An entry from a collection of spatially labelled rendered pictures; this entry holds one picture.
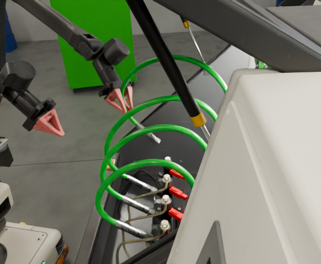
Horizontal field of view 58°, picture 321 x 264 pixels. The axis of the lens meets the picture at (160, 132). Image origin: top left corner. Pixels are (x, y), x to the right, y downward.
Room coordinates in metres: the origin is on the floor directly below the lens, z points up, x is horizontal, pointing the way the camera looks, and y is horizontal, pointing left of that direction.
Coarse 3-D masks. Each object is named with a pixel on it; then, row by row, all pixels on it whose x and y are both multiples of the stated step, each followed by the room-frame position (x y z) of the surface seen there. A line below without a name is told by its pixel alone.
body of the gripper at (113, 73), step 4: (108, 68) 0.90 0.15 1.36; (112, 68) 0.92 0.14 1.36; (100, 72) 0.90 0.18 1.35; (104, 72) 0.89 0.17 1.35; (108, 72) 0.89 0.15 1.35; (112, 72) 0.90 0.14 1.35; (116, 72) 0.91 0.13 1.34; (100, 76) 0.90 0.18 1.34; (104, 76) 0.89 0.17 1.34; (108, 76) 0.88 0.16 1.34; (112, 76) 0.88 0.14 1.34; (116, 76) 0.89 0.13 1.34; (104, 80) 0.88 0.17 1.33; (108, 80) 0.87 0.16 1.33; (112, 80) 0.87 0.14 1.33; (116, 80) 0.88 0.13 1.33; (120, 80) 0.89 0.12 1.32; (104, 84) 0.88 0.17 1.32; (108, 84) 0.84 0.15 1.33; (128, 84) 0.90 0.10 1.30; (104, 88) 0.85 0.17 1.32; (108, 88) 0.86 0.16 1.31; (100, 92) 0.85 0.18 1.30; (104, 92) 0.87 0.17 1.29; (108, 92) 0.87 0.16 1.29; (100, 96) 0.85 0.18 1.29
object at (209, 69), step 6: (174, 54) 0.76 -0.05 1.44; (150, 60) 0.79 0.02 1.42; (156, 60) 0.78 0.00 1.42; (180, 60) 0.75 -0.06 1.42; (186, 60) 0.74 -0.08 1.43; (192, 60) 0.73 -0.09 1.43; (198, 60) 0.73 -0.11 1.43; (138, 66) 0.81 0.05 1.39; (144, 66) 0.80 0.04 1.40; (198, 66) 0.73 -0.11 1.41; (204, 66) 0.72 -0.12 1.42; (132, 72) 0.82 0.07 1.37; (210, 72) 0.71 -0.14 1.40; (216, 72) 0.71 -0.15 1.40; (126, 78) 0.83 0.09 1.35; (216, 78) 0.70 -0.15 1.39; (126, 84) 0.84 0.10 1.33; (222, 84) 0.70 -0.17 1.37; (120, 90) 0.84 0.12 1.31; (126, 108) 0.85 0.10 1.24; (132, 120) 0.83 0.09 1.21
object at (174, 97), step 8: (168, 96) 0.61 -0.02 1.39; (176, 96) 0.61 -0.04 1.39; (144, 104) 0.61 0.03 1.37; (152, 104) 0.61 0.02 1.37; (200, 104) 0.60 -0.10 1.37; (128, 112) 0.62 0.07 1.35; (136, 112) 0.61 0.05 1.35; (208, 112) 0.60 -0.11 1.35; (120, 120) 0.62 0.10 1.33; (112, 128) 0.62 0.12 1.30; (112, 136) 0.62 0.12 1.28; (104, 144) 0.62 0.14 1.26; (104, 152) 0.62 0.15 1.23; (112, 168) 0.62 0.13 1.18; (120, 176) 0.62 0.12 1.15; (128, 176) 0.62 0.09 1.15; (136, 184) 0.61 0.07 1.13; (144, 184) 0.61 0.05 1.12
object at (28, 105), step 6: (18, 96) 0.73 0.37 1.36; (24, 96) 0.73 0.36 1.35; (30, 96) 0.74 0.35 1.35; (18, 102) 0.72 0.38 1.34; (24, 102) 0.72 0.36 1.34; (30, 102) 0.73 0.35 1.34; (36, 102) 0.73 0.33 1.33; (42, 102) 0.72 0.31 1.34; (18, 108) 0.72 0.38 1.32; (24, 108) 0.71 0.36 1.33; (30, 108) 0.71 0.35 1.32; (36, 108) 0.69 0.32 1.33; (24, 114) 0.72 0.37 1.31; (30, 114) 0.70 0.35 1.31; (36, 114) 0.70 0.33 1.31
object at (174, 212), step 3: (171, 210) 0.52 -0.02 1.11; (174, 210) 0.52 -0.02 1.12; (168, 213) 0.52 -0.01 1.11; (171, 213) 0.51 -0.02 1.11; (174, 213) 0.51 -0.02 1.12; (177, 213) 0.51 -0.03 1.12; (180, 213) 0.51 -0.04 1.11; (174, 216) 0.51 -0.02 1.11; (177, 216) 0.50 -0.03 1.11; (180, 216) 0.50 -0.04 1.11; (177, 219) 0.50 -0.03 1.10; (180, 219) 0.49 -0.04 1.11
